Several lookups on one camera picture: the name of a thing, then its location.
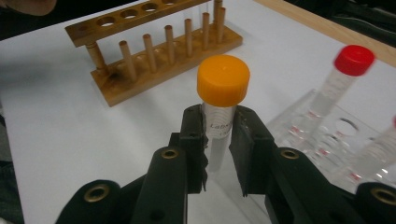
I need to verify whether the orange cap test tube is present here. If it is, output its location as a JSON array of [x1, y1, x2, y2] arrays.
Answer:
[[196, 54, 251, 174]]

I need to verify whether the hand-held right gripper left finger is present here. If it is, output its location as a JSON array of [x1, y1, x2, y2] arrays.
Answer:
[[178, 104, 209, 194]]

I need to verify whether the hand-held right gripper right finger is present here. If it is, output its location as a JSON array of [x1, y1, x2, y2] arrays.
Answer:
[[228, 105, 277, 198]]

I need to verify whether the clear acrylic test tube rack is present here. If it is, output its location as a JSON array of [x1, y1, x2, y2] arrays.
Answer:
[[265, 88, 396, 195]]

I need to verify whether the wooden test tube rack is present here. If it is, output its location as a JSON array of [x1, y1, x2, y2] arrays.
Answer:
[[64, 0, 244, 107]]

